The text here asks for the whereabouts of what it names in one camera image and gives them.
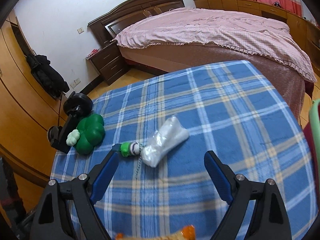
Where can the green striped small toy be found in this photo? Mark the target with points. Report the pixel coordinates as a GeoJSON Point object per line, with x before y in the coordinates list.
{"type": "Point", "coordinates": [128, 149]}

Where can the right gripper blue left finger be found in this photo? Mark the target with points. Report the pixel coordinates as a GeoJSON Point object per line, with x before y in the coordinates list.
{"type": "Point", "coordinates": [101, 175]}

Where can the black suction cup mount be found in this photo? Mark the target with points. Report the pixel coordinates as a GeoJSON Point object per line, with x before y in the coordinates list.
{"type": "Point", "coordinates": [77, 107]}

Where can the wall light switch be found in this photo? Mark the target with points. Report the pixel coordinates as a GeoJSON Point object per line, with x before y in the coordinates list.
{"type": "Point", "coordinates": [80, 30]}

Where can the dark wooden headboard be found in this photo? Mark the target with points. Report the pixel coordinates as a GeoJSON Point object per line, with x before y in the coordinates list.
{"type": "Point", "coordinates": [109, 25]}

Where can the green clover plush toy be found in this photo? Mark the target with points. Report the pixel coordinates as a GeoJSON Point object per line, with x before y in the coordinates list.
{"type": "Point", "coordinates": [88, 134]}

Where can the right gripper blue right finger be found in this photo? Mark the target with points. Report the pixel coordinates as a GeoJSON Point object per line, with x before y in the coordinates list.
{"type": "Point", "coordinates": [221, 175]}

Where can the dark wooden nightstand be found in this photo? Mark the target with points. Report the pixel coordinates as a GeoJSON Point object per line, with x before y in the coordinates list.
{"type": "Point", "coordinates": [109, 62]}

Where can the long wooden sideboard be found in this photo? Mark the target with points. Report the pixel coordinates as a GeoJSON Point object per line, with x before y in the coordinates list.
{"type": "Point", "coordinates": [303, 32]}

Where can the clear plastic bag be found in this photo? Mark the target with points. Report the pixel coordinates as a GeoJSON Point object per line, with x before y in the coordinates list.
{"type": "Point", "coordinates": [169, 135]}

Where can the black jacket hanging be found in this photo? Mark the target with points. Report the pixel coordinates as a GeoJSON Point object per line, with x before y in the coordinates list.
{"type": "Point", "coordinates": [49, 79]}

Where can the red bin with green rim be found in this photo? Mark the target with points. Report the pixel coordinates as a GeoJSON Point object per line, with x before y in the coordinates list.
{"type": "Point", "coordinates": [312, 134]}

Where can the blue plaid blanket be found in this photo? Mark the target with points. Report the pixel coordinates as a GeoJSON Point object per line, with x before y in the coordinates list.
{"type": "Point", "coordinates": [229, 108]}

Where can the pink bed quilt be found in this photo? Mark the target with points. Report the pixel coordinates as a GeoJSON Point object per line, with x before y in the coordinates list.
{"type": "Point", "coordinates": [238, 31]}

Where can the wooden wardrobe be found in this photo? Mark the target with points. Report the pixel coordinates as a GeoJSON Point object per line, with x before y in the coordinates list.
{"type": "Point", "coordinates": [27, 112]}

